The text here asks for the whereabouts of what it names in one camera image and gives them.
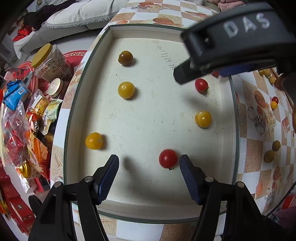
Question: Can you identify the blue snack packet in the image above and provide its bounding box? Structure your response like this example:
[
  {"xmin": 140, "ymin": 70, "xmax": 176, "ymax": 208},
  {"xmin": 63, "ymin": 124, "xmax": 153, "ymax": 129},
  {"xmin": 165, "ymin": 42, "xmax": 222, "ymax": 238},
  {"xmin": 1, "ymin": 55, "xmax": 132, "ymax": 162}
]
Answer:
[{"xmin": 3, "ymin": 80, "xmax": 32, "ymax": 111}]

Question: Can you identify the red cherry tomato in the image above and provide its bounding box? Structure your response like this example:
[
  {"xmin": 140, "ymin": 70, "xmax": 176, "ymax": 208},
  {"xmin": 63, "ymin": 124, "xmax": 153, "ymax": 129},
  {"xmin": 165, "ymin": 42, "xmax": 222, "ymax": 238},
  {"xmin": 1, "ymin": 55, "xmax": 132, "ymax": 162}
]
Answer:
[
  {"xmin": 272, "ymin": 96, "xmax": 279, "ymax": 104},
  {"xmin": 159, "ymin": 149, "xmax": 178, "ymax": 170},
  {"xmin": 195, "ymin": 78, "xmax": 209, "ymax": 94}
]

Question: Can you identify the plastic jar yellow lid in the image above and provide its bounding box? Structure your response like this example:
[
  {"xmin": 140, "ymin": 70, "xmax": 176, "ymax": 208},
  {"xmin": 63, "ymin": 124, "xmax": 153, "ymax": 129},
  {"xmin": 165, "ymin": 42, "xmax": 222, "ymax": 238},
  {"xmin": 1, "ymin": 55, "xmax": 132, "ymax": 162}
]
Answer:
[{"xmin": 31, "ymin": 43, "xmax": 71, "ymax": 82}]

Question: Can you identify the white rectangular tray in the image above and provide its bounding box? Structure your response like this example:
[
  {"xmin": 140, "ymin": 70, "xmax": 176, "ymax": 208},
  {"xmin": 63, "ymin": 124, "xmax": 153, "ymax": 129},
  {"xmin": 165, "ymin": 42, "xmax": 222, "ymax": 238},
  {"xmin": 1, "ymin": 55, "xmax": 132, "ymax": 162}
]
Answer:
[{"xmin": 64, "ymin": 25, "xmax": 239, "ymax": 223}]

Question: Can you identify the olive green fruit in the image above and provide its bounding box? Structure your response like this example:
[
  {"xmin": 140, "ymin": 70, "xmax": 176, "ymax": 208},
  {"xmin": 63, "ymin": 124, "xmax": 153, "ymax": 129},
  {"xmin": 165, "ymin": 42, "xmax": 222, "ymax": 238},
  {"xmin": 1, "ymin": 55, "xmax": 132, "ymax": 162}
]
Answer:
[
  {"xmin": 272, "ymin": 140, "xmax": 281, "ymax": 152},
  {"xmin": 264, "ymin": 150, "xmax": 275, "ymax": 163}
]

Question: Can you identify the dark olive cherry tomato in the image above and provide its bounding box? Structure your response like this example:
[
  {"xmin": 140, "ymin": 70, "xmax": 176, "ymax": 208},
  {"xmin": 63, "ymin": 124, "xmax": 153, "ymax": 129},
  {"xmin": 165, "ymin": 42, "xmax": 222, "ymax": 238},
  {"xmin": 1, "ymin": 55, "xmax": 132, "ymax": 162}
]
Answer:
[{"xmin": 118, "ymin": 50, "xmax": 133, "ymax": 65}]

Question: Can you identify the small jar white lid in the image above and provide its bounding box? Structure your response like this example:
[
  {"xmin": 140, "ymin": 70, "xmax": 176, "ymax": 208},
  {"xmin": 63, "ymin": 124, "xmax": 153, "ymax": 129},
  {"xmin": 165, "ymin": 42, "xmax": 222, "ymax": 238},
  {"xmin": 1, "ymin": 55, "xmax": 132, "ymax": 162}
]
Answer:
[{"xmin": 48, "ymin": 78, "xmax": 68, "ymax": 99}]

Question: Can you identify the white quilt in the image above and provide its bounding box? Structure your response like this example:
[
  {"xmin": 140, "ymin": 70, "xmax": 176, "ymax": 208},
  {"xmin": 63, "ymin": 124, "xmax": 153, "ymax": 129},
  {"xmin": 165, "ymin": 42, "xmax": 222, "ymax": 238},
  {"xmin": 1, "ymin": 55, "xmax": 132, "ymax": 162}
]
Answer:
[{"xmin": 14, "ymin": 0, "xmax": 128, "ymax": 59}]

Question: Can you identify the red snack bag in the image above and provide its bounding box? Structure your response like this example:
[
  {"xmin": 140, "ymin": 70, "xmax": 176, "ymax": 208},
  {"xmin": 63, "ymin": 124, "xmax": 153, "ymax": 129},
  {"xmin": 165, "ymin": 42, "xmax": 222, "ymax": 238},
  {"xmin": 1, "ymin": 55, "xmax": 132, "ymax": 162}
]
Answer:
[{"xmin": 1, "ymin": 101, "xmax": 30, "ymax": 167}]

